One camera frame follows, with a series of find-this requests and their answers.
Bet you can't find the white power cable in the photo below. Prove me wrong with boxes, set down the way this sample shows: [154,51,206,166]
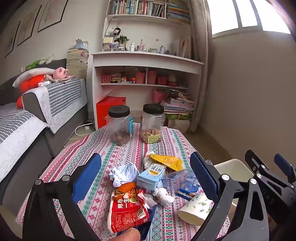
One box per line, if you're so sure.
[74,124,93,137]

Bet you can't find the crushed clear plastic bottle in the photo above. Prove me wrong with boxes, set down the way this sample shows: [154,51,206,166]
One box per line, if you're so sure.
[162,168,200,192]

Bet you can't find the green and white plush toy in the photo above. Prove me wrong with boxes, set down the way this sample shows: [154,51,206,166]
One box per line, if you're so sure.
[25,54,55,71]

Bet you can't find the beige curtain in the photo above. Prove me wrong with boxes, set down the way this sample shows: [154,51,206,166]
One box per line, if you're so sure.
[188,0,214,132]

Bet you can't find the pile of papers and folders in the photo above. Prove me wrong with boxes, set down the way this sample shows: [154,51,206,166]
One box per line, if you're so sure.
[161,89,195,114]

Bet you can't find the small potted green plant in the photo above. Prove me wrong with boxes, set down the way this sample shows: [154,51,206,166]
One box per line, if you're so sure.
[117,35,130,50]

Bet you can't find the clear jar with green label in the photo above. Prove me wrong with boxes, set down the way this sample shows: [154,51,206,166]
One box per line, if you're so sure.
[139,103,166,144]

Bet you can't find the clear plastic wrapper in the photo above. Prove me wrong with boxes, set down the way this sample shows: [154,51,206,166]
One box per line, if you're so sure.
[143,151,155,169]

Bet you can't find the white pillow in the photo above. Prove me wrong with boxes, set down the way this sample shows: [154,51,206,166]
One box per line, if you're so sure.
[12,67,57,88]

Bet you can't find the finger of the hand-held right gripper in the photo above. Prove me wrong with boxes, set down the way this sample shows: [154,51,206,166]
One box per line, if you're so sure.
[245,149,288,188]
[274,153,296,186]

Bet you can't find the blue tissue box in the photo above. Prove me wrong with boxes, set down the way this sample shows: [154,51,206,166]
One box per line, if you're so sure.
[74,39,89,49]

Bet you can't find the red snack bag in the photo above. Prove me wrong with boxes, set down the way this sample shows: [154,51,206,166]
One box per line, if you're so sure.
[107,189,151,234]

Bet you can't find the light blue milk carton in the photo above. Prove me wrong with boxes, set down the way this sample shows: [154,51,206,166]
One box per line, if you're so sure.
[136,163,166,191]

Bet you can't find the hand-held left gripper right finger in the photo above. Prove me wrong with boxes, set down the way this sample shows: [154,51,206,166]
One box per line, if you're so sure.
[190,152,270,241]

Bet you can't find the green tissue package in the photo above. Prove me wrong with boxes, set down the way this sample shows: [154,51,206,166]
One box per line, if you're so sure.
[165,113,192,121]

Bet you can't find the patterned pink green tablecloth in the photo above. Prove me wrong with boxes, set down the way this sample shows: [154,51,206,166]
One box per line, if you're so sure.
[15,123,232,241]

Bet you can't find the window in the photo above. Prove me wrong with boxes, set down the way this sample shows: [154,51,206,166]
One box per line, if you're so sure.
[206,0,291,39]

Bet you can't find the grey striped quilted sofa cover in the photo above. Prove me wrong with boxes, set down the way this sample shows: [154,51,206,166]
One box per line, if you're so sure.
[0,103,49,183]
[22,78,88,134]

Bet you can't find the blue biscuit packet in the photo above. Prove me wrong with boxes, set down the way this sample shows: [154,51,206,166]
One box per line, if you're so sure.
[176,184,200,201]

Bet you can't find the person's left hand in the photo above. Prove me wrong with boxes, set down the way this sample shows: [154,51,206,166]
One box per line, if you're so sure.
[115,227,141,241]

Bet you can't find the white plastic wrapper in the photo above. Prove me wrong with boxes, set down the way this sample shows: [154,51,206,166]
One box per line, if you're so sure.
[153,187,175,206]

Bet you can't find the white leaf-print paper cup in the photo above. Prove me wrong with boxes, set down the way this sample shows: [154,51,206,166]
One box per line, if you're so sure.
[177,193,215,226]

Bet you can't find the pink plastic basket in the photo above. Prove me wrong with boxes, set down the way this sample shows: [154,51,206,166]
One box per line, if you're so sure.
[151,90,168,103]

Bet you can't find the leaning picture books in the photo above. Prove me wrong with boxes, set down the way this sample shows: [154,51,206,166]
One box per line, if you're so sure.
[172,37,193,59]

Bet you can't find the tall stack of books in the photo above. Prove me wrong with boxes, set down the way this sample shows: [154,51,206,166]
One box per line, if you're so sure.
[67,48,89,80]

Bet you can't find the crumpled white paper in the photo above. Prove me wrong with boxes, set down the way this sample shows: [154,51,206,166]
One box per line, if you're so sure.
[109,162,140,188]

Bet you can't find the yellow snack packet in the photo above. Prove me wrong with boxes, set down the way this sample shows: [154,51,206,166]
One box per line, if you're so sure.
[149,153,184,172]

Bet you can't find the row of upright books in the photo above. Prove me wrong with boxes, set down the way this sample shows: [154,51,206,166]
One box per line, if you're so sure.
[110,0,137,15]
[137,0,165,17]

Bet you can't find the pink pen pot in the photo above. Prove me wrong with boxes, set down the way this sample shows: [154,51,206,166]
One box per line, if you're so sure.
[147,70,158,85]
[135,71,146,84]

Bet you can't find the orange red cushion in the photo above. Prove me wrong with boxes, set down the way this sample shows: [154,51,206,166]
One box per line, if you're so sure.
[16,74,50,109]

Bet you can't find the white bookshelf unit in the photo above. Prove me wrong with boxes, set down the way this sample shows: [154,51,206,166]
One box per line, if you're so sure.
[89,0,205,130]

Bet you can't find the clear jar with blue label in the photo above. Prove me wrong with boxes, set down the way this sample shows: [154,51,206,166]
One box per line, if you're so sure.
[106,105,134,146]

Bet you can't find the folded newspaper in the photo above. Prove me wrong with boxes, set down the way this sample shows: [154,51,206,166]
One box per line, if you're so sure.
[44,74,75,84]

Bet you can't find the pink pig plush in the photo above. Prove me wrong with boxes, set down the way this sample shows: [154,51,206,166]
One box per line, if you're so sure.
[53,66,72,80]

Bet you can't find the red cardboard box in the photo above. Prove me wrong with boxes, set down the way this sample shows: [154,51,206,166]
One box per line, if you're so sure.
[96,96,127,130]

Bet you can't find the white cloth bag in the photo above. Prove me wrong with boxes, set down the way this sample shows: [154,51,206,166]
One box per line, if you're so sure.
[166,119,191,133]

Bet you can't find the framed wall picture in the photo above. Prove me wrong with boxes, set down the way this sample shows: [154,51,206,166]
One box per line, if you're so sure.
[17,5,42,46]
[38,0,68,32]
[3,21,21,58]

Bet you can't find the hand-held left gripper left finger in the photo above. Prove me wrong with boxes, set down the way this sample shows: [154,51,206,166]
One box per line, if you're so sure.
[23,153,102,241]

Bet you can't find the dark blue packet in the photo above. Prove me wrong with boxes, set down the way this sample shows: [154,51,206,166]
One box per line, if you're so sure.
[136,204,158,241]

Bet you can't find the cream plastic bin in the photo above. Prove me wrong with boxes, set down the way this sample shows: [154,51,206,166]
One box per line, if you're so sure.
[213,159,255,223]

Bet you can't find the grey sofa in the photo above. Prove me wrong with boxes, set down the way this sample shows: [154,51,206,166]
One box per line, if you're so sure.
[0,58,89,204]

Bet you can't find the pile of flat books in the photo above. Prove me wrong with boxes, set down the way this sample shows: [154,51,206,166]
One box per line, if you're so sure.
[166,0,190,22]

